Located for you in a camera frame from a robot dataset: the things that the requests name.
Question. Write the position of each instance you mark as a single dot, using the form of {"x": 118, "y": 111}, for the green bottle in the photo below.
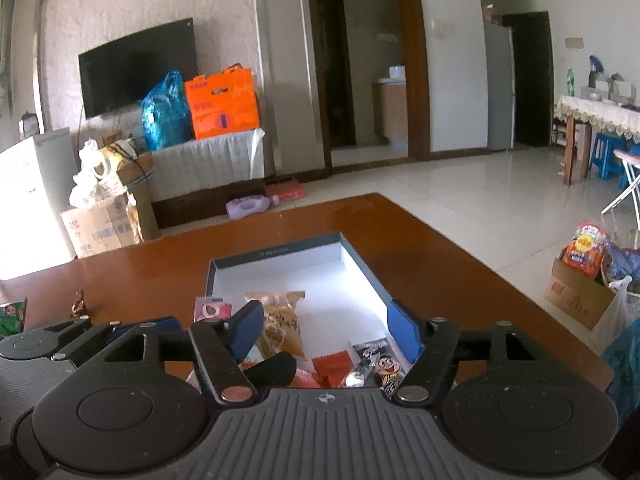
{"x": 570, "y": 82}

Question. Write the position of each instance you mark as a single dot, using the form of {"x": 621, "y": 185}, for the printed cardboard box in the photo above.
{"x": 100, "y": 227}

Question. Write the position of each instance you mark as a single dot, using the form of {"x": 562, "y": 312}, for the teal plastic bag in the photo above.
{"x": 625, "y": 375}

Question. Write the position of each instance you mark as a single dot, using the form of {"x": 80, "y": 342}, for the white kitchen container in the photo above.
{"x": 397, "y": 72}

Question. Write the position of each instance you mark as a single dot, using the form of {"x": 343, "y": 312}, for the wooden kitchen cabinet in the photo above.
{"x": 392, "y": 110}

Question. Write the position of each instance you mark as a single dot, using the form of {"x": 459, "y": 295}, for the blue plastic stool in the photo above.
{"x": 607, "y": 152}

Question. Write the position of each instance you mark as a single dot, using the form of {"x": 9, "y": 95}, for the green snack bag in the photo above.
{"x": 11, "y": 317}

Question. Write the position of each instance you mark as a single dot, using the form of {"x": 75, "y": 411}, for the grey refrigerator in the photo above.
{"x": 497, "y": 90}

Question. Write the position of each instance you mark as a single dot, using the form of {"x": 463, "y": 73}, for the translucent white plastic bag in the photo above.
{"x": 620, "y": 320}

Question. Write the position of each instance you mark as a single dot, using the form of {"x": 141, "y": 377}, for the brown foil candy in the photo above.
{"x": 78, "y": 305}

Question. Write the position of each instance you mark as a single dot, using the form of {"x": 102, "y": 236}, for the cloth-covered cabinet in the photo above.
{"x": 205, "y": 175}

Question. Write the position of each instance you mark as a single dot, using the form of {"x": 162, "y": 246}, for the blue plastic bag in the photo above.
{"x": 165, "y": 115}

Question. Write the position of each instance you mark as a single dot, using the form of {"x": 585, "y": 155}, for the white tape roll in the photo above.
{"x": 106, "y": 162}

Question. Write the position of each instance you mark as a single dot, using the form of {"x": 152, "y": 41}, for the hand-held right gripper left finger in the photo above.
{"x": 245, "y": 327}

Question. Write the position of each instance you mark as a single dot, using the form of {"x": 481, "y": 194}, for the shoe rack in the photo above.
{"x": 560, "y": 132}

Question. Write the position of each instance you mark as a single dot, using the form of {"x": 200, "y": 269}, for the folding metal rack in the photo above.
{"x": 627, "y": 175}

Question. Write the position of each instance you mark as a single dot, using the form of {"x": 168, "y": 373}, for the small brown cardboard box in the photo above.
{"x": 135, "y": 167}

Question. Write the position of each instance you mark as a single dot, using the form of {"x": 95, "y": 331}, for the purple bottle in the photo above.
{"x": 247, "y": 207}

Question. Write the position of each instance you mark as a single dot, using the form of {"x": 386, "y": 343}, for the dark snack bar wrapper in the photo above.
{"x": 382, "y": 365}

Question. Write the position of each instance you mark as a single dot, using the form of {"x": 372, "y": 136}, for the black television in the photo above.
{"x": 137, "y": 70}

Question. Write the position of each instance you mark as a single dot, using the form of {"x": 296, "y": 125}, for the cardboard box of snacks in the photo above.
{"x": 575, "y": 297}

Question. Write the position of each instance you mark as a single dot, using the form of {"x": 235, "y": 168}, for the grey cardboard box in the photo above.
{"x": 330, "y": 280}

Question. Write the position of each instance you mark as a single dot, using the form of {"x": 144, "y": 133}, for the white small fridge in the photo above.
{"x": 32, "y": 200}

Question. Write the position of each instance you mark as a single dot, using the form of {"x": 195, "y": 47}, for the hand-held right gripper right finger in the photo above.
{"x": 402, "y": 330}

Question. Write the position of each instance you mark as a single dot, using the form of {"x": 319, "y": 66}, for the red flat packet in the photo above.
{"x": 287, "y": 191}

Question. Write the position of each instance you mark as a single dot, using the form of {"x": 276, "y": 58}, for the orange red snack bag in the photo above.
{"x": 585, "y": 250}

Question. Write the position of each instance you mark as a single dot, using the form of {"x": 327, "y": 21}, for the side table with lace cloth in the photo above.
{"x": 595, "y": 115}

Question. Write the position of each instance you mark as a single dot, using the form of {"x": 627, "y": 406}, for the orange snack packet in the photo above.
{"x": 332, "y": 370}

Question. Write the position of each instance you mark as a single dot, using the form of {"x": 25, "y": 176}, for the dark blue appliance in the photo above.
{"x": 596, "y": 70}

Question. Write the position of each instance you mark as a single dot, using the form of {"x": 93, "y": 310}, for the dark purple bag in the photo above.
{"x": 622, "y": 260}

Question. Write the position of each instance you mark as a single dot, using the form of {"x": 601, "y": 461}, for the orange cardboard box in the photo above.
{"x": 222, "y": 105}

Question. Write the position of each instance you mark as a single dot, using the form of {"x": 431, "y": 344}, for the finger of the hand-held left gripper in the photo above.
{"x": 167, "y": 324}
{"x": 275, "y": 370}

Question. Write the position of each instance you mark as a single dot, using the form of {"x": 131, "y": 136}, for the pink clear toy packet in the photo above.
{"x": 212, "y": 309}

